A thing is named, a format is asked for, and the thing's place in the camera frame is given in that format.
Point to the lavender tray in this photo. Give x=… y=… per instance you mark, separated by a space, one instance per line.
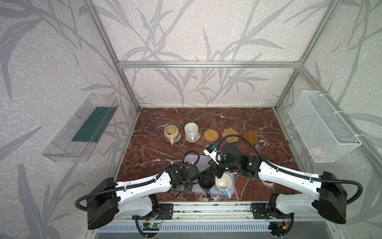
x=204 y=164

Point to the black mug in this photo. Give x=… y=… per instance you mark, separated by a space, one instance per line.
x=206 y=182

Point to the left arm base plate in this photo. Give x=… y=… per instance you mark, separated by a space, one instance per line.
x=162 y=212

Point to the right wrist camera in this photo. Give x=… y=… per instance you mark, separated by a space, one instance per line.
x=211 y=151

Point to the beige ceramic mug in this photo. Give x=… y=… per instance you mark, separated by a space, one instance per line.
x=171 y=130

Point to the blue-grey round coaster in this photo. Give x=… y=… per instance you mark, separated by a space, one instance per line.
x=172 y=139

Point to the white wire mesh basket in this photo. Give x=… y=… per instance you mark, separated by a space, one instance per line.
x=319 y=124

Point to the aluminium mounting rail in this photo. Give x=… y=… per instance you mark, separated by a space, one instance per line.
x=235 y=211

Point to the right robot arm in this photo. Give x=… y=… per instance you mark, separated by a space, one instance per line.
x=322 y=194

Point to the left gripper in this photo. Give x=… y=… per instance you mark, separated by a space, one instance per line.
x=187 y=184

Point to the white speckled mug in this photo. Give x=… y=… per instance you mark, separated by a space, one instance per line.
x=191 y=128

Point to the white patterned round coaster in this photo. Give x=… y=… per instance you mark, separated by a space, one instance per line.
x=192 y=138

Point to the cork paw-shaped coaster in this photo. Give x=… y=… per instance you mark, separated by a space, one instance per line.
x=230 y=135

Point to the brown wooden round coaster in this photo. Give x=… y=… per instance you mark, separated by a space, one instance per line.
x=251 y=137

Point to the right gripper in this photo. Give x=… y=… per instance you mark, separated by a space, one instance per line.
x=216 y=169

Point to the pink object in basket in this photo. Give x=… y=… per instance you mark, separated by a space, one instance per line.
x=317 y=151

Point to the green circuit board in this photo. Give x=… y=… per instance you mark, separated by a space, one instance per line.
x=151 y=226

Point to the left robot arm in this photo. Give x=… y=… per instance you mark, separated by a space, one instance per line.
x=111 y=199

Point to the woven rattan round coaster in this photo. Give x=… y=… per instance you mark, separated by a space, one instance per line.
x=211 y=135

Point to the white mug blue outside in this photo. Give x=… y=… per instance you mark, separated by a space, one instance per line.
x=223 y=185

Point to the clear plastic wall bin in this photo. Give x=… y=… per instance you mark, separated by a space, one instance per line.
x=78 y=138

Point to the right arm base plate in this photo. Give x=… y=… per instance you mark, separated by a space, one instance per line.
x=266 y=212

